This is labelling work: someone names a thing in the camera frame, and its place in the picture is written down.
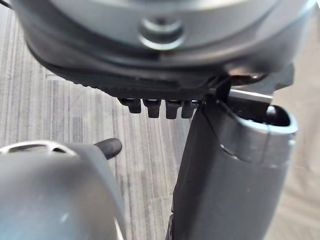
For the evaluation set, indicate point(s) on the dark robot foot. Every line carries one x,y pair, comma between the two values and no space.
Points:
110,148

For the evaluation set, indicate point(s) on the pale beige bed quilt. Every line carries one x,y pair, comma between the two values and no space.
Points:
305,125

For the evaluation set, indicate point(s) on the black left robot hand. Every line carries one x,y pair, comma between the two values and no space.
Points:
160,60

